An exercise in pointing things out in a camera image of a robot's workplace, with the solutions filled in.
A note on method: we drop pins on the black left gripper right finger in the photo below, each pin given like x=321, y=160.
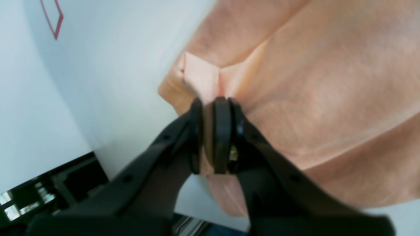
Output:
x=280, y=199

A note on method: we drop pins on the red triangle sticker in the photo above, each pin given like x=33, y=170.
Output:
x=54, y=16

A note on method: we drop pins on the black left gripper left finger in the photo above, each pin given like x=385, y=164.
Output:
x=140, y=201

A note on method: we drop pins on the peach pink T-shirt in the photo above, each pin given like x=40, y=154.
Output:
x=333, y=85

